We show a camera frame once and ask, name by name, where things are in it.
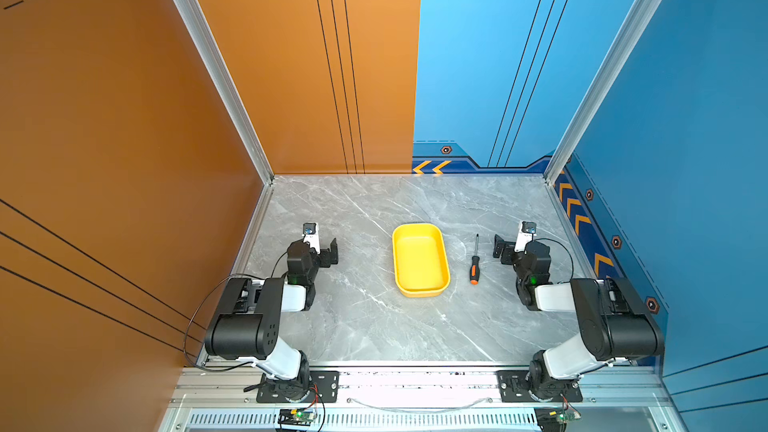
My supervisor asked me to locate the orange black handled screwdriver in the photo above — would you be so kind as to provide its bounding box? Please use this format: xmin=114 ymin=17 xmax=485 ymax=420
xmin=469 ymin=235 xmax=480 ymax=285

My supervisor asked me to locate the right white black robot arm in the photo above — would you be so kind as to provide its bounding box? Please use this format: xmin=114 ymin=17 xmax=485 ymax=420
xmin=493 ymin=234 xmax=664 ymax=402

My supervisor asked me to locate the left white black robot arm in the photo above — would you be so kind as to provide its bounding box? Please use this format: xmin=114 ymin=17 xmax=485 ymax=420
xmin=204 ymin=240 xmax=339 ymax=402

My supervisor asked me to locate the yellow plastic bin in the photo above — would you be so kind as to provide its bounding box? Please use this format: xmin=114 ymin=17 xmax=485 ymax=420
xmin=392 ymin=223 xmax=451 ymax=298

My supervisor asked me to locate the right green circuit board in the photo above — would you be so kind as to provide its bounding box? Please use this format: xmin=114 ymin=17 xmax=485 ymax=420
xmin=535 ymin=408 xmax=572 ymax=432

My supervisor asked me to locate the green circuit board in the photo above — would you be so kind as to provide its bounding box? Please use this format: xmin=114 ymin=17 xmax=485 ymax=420
xmin=535 ymin=408 xmax=572 ymax=432
xmin=277 ymin=408 xmax=318 ymax=430

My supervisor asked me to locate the left green circuit board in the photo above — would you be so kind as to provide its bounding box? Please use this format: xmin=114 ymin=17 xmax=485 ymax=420
xmin=277 ymin=408 xmax=318 ymax=430

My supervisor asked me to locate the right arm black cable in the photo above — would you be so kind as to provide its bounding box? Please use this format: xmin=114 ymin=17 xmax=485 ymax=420
xmin=535 ymin=237 xmax=576 ymax=287

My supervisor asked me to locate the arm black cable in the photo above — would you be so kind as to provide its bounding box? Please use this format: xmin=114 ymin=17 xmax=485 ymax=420
xmin=535 ymin=237 xmax=576 ymax=287
xmin=182 ymin=251 xmax=289 ymax=372

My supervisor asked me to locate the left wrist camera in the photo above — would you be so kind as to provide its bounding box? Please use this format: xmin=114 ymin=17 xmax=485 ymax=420
xmin=302 ymin=222 xmax=321 ymax=253

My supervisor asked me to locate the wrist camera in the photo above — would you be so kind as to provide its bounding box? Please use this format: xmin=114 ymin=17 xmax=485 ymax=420
xmin=514 ymin=221 xmax=537 ymax=252
xmin=302 ymin=222 xmax=321 ymax=253

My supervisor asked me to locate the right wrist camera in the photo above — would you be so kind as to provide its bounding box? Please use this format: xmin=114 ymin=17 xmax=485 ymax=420
xmin=514 ymin=221 xmax=537 ymax=252

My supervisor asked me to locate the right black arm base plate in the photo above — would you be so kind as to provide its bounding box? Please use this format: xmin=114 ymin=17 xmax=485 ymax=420
xmin=496 ymin=369 xmax=583 ymax=404

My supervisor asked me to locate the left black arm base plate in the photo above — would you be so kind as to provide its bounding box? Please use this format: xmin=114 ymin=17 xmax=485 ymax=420
xmin=256 ymin=370 xmax=340 ymax=404

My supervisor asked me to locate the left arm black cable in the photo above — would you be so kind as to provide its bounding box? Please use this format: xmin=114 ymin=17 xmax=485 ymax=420
xmin=182 ymin=251 xmax=289 ymax=372

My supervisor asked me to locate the aluminium front rail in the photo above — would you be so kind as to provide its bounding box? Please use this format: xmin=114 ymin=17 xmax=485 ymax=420
xmin=159 ymin=362 xmax=686 ymax=431

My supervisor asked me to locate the left aluminium frame post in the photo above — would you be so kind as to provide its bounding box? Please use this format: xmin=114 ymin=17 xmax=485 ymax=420
xmin=172 ymin=0 xmax=275 ymax=186

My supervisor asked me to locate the aluminium frame post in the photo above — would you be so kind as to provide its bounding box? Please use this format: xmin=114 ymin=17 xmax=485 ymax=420
xmin=543 ymin=0 xmax=663 ymax=186
xmin=172 ymin=0 xmax=275 ymax=186

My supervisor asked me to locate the right aluminium frame post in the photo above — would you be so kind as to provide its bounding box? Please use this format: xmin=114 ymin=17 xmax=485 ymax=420
xmin=543 ymin=0 xmax=663 ymax=186

